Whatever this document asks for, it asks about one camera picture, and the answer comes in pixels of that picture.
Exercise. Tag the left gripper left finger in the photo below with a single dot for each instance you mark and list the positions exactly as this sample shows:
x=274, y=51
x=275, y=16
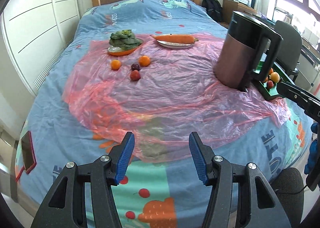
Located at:
x=64, y=204

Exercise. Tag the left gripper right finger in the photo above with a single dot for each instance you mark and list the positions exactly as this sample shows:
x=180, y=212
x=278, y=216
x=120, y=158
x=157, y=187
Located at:
x=258, y=205

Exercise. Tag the yellow pear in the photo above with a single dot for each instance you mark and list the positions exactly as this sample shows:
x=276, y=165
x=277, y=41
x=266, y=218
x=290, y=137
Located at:
x=275, y=77

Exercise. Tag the red plum front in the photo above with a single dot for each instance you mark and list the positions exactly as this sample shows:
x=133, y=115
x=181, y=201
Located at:
x=270, y=84

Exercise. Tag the red plum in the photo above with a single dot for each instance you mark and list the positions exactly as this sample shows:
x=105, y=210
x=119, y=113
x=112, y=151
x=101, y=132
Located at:
x=135, y=75
x=270, y=84

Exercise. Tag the small mandarin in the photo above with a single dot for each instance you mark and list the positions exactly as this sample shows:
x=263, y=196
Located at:
x=115, y=65

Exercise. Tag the dark plum back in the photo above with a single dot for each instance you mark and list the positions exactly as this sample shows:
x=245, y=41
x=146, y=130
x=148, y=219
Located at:
x=135, y=67

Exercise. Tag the right white blue gloved hand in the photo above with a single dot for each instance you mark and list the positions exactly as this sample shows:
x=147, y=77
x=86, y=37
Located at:
x=312, y=159

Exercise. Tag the desk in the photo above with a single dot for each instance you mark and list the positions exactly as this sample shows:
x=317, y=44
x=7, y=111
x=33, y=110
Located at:
x=308, y=63

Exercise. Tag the green metal tray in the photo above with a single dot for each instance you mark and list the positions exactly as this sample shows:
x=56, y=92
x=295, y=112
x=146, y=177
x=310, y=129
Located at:
x=271, y=94

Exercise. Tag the grey office chair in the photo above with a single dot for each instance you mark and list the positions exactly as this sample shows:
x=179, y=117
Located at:
x=290, y=48

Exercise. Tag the red cased phone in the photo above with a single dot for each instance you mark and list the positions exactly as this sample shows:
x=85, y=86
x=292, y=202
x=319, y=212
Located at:
x=29, y=159

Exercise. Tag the pink plastic sheet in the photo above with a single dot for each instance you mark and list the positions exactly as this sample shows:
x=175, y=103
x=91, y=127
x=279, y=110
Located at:
x=177, y=93

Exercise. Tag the black copper electric kettle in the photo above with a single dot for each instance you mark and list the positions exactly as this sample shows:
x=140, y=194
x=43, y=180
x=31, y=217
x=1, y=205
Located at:
x=248, y=52

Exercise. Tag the orange oval dish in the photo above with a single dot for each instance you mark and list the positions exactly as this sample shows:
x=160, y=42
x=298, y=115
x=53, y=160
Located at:
x=116, y=51

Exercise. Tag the wooden drawer cabinet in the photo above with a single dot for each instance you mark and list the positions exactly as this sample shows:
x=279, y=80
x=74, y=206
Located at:
x=228, y=7

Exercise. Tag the green bok choy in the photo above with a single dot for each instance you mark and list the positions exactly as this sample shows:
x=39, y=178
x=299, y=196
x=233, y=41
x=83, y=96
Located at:
x=125, y=40

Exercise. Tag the white patterned plate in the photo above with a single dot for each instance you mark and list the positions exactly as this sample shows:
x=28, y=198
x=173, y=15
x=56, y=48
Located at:
x=171, y=45

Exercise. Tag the black backpack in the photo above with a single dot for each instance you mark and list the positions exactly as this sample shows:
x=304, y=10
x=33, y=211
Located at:
x=213, y=9

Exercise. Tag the carrot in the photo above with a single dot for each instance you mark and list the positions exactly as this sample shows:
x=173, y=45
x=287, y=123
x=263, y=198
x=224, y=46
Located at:
x=177, y=38

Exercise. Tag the white wardrobe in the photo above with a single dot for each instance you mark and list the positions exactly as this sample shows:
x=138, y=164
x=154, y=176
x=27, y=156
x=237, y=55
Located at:
x=36, y=32

